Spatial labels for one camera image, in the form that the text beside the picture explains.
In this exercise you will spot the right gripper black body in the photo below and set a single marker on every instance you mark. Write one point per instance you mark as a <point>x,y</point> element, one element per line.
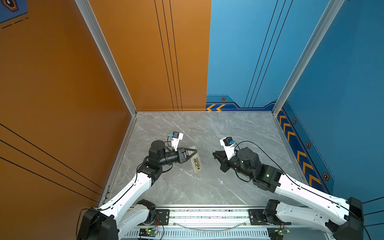
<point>225,167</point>

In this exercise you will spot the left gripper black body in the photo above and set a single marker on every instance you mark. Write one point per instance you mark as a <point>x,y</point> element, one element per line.
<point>180,157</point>

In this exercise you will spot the beige remote control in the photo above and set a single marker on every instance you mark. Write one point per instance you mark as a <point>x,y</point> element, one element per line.
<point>196,162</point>

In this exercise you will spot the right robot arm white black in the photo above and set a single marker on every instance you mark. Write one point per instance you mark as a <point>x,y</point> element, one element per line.
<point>341,218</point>

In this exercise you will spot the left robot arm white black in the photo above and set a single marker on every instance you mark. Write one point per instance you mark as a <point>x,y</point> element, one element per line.
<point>124,211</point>

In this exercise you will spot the white ventilation grille strip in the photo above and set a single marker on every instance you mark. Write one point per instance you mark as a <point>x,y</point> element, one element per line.
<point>184,234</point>

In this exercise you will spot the green circuit board left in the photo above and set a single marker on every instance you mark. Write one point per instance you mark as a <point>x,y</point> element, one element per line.
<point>147,232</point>

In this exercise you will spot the circuit board right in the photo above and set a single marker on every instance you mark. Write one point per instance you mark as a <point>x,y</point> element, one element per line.
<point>278,234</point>

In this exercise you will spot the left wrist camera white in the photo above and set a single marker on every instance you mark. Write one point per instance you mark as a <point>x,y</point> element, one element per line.
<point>176,137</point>

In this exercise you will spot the aluminium front rail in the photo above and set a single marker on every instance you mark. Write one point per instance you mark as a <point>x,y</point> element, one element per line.
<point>221,217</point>

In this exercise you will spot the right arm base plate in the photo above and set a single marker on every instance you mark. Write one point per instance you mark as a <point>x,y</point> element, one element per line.
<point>257,217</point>

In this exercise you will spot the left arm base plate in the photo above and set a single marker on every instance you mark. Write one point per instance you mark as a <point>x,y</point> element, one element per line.
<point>158,216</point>

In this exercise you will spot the left aluminium corner post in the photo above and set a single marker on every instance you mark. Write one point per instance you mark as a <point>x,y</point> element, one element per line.
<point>104,49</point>

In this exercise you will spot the aluminium corner post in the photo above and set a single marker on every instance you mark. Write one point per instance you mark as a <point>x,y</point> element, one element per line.
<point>318,34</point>
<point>104,49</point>

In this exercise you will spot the right aluminium corner post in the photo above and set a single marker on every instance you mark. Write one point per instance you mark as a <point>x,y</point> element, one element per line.
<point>318,34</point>

